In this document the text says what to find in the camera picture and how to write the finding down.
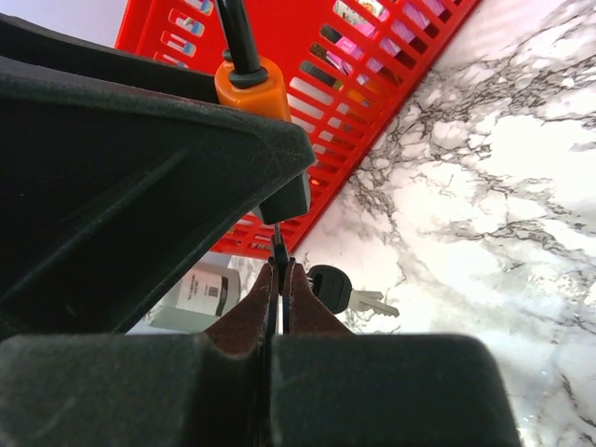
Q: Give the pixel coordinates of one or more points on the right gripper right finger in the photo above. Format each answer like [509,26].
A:
[331,387]

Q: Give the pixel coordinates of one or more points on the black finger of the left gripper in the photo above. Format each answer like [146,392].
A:
[118,173]

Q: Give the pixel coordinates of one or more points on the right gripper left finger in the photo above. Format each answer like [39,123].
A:
[206,389]

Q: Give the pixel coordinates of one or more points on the black-headed key bunch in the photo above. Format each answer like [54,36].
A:
[335,291]

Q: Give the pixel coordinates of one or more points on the orange black padlock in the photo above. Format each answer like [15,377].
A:
[253,84]

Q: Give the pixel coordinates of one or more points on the red plastic basket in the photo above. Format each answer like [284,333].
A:
[348,65]

